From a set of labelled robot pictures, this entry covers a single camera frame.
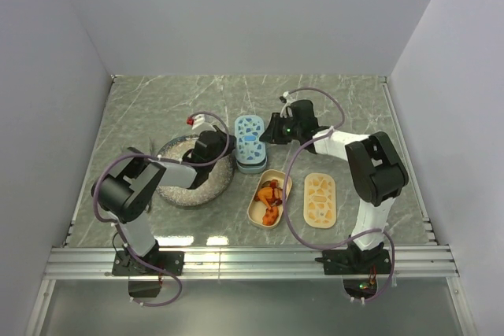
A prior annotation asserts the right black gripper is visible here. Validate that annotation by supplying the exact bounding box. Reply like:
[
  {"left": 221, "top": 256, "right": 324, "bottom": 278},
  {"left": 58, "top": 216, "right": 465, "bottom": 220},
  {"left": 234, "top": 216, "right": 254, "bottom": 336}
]
[{"left": 258, "top": 113, "right": 302, "bottom": 146}]

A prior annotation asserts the blue patterned lid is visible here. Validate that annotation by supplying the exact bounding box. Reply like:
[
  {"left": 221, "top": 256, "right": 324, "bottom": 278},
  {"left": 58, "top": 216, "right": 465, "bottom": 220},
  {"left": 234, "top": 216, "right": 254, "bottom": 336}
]
[{"left": 234, "top": 115, "right": 267, "bottom": 169}]

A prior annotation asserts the blue lunch box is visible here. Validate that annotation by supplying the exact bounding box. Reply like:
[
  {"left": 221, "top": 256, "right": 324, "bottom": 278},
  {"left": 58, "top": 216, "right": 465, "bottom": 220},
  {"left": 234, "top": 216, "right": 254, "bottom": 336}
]
[{"left": 235, "top": 151, "right": 268, "bottom": 174}]

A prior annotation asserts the beige lunch box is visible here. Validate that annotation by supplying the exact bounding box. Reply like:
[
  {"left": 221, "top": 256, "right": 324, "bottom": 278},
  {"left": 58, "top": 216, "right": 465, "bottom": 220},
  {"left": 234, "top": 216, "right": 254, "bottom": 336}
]
[{"left": 247, "top": 169, "right": 292, "bottom": 230}]

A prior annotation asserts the spotted orange food piece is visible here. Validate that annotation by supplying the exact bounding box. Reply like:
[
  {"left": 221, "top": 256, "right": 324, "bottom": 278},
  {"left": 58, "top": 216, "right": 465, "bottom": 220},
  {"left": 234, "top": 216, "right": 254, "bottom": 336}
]
[{"left": 262, "top": 206, "right": 279, "bottom": 227}]

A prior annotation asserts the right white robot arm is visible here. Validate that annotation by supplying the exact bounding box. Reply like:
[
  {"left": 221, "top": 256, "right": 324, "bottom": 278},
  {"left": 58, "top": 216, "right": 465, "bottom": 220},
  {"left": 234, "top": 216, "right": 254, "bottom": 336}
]
[{"left": 259, "top": 95, "right": 409, "bottom": 273}]

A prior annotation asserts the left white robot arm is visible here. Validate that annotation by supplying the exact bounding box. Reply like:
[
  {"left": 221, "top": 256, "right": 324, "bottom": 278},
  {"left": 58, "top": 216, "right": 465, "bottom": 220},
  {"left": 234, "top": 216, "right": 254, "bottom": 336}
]
[{"left": 91, "top": 127, "right": 235, "bottom": 275}]

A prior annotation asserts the speckled round plate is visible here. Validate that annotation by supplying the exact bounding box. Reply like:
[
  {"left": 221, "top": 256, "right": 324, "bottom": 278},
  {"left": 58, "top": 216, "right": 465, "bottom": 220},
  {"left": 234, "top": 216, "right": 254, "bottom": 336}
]
[{"left": 157, "top": 135, "right": 235, "bottom": 208}]

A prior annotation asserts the beige patterned lid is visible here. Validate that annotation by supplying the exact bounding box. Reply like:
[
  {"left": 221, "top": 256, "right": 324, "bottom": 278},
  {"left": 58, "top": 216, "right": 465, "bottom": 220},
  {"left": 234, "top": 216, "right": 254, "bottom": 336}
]
[{"left": 303, "top": 172, "right": 337, "bottom": 229}]

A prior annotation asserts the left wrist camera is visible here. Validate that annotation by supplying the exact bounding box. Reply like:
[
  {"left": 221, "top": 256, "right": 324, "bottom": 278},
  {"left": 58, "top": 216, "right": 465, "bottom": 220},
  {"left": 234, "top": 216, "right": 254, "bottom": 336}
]
[{"left": 186, "top": 114, "right": 214, "bottom": 134}]

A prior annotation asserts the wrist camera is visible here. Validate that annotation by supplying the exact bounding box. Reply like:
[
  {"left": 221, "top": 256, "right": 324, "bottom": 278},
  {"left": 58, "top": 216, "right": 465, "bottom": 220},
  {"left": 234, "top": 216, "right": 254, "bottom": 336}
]
[
  {"left": 279, "top": 91, "right": 295, "bottom": 117},
  {"left": 186, "top": 114, "right": 214, "bottom": 134}
]

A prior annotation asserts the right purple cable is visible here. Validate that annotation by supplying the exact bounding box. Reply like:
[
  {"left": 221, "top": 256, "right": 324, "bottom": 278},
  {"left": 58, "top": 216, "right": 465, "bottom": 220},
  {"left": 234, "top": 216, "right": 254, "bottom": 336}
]
[{"left": 282, "top": 87, "right": 395, "bottom": 304}]

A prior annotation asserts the purple cable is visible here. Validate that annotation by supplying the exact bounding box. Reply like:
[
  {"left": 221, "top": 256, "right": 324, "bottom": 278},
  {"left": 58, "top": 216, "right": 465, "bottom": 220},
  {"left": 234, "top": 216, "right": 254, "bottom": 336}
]
[
  {"left": 91, "top": 111, "right": 232, "bottom": 308},
  {"left": 282, "top": 87, "right": 395, "bottom": 304}
]

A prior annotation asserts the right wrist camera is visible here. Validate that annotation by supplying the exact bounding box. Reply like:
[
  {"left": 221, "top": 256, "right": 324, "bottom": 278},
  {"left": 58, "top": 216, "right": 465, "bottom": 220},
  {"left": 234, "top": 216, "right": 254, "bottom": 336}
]
[{"left": 279, "top": 91, "right": 295, "bottom": 117}]

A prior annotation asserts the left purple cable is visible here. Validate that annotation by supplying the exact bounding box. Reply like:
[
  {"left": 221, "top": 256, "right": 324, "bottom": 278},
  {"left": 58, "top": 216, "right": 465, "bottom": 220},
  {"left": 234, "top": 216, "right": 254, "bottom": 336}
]
[{"left": 91, "top": 111, "right": 232, "bottom": 308}]

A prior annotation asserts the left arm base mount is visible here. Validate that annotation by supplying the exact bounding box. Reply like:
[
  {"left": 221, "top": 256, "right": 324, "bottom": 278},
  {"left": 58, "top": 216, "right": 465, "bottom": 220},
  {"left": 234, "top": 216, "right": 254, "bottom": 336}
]
[{"left": 112, "top": 230, "right": 186, "bottom": 300}]

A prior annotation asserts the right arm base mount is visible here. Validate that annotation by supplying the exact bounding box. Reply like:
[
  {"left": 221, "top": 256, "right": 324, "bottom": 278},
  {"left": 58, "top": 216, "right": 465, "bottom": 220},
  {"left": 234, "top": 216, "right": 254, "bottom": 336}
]
[{"left": 315, "top": 242, "right": 394, "bottom": 301}]

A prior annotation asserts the aluminium frame rail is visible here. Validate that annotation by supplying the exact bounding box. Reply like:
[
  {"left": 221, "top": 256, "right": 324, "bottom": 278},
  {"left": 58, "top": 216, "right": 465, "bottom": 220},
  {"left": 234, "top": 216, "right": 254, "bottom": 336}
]
[{"left": 43, "top": 245, "right": 459, "bottom": 281}]

